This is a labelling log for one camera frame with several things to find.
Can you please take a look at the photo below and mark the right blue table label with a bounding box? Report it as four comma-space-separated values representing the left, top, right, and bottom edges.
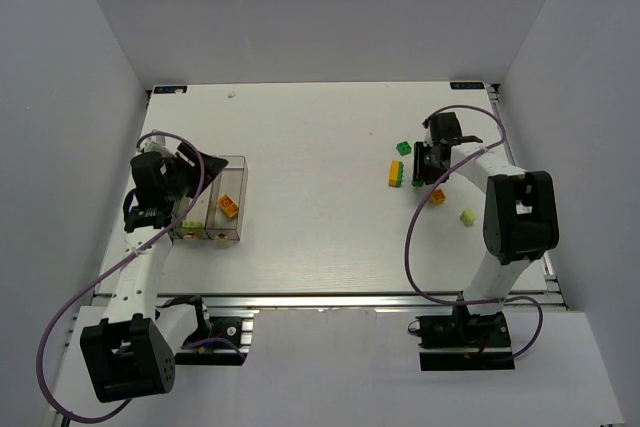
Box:
449, 81, 485, 90

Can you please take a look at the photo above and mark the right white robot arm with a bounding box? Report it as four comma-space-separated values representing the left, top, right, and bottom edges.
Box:
404, 105, 559, 318

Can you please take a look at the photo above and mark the right clear container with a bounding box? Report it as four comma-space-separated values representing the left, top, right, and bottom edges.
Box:
206, 156, 249, 242

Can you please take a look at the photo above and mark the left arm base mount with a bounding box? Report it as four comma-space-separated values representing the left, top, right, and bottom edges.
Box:
155, 295, 247, 366

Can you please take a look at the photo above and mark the small green lego right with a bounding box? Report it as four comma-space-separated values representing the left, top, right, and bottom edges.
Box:
396, 141, 412, 156

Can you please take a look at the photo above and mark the middle clear container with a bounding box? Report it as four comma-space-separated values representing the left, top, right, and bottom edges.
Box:
171, 186, 211, 240

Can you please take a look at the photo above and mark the purple cable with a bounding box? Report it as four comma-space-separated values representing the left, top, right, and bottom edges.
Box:
404, 104, 544, 361
35, 130, 247, 423

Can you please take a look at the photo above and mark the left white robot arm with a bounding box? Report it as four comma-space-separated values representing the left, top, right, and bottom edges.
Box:
80, 143, 228, 403

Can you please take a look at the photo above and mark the orange and green lego stack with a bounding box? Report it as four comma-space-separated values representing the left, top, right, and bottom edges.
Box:
388, 160, 404, 188

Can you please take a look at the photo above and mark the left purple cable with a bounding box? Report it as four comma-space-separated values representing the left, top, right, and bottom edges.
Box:
35, 130, 247, 423

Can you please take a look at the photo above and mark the left blue table label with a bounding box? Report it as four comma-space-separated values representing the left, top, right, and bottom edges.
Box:
152, 85, 188, 95

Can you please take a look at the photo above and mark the small orange lego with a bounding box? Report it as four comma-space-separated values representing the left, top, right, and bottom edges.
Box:
429, 189, 446, 205

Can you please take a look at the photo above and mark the green and lime lego stack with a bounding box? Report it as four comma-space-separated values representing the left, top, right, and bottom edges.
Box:
181, 220, 204, 229

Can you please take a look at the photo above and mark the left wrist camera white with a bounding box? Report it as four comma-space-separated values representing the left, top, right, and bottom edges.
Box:
136, 135, 173, 158

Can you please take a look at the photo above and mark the large orange lego brick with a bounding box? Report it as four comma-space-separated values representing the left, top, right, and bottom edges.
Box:
216, 194, 239, 219

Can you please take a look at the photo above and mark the aluminium table rail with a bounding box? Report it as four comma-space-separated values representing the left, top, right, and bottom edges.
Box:
92, 289, 566, 313

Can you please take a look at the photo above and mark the blue table label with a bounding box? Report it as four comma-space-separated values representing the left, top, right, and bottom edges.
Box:
152, 85, 188, 95
449, 81, 485, 90

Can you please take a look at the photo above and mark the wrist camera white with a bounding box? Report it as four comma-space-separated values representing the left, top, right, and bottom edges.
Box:
422, 118, 434, 145
136, 135, 173, 158

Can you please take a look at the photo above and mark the clear container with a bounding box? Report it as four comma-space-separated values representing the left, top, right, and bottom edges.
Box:
171, 186, 211, 240
206, 156, 249, 242

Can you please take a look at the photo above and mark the pale yellow small lego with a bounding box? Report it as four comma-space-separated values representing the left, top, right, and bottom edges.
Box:
460, 209, 477, 227

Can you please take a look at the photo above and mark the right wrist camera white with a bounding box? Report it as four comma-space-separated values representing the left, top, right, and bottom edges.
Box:
422, 118, 434, 145

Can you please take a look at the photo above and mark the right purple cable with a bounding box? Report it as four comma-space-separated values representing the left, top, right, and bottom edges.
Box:
404, 104, 544, 361

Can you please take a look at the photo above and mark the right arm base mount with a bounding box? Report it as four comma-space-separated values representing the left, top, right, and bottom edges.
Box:
407, 307, 515, 372

